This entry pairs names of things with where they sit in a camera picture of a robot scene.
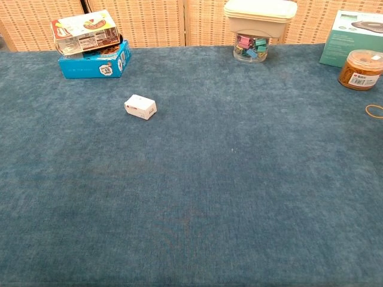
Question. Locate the small white box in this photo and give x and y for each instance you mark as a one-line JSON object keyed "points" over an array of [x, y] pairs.
{"points": [[140, 107]]}

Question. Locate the blue cookie box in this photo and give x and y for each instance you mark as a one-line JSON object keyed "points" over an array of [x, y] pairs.
{"points": [[86, 68]]}

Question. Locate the bamboo folding screen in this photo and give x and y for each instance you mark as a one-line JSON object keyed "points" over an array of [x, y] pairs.
{"points": [[149, 21]]}

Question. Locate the orange jar of rubber bands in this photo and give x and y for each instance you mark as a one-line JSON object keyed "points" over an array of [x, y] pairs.
{"points": [[359, 73]]}

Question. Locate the red white snack box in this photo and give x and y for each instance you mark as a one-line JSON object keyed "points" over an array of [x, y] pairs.
{"points": [[83, 33]]}

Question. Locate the blue felt table cloth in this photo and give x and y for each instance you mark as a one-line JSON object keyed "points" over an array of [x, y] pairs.
{"points": [[191, 194]]}

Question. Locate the clear jar of binder clips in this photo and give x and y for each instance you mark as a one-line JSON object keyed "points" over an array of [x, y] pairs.
{"points": [[250, 49]]}

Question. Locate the teal product box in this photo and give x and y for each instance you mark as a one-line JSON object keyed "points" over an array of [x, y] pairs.
{"points": [[338, 42]]}

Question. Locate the loose tan rubber band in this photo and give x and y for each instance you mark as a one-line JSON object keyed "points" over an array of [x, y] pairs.
{"points": [[368, 112]]}

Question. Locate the cream lidded plastic container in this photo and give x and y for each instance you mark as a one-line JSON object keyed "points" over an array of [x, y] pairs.
{"points": [[258, 18]]}

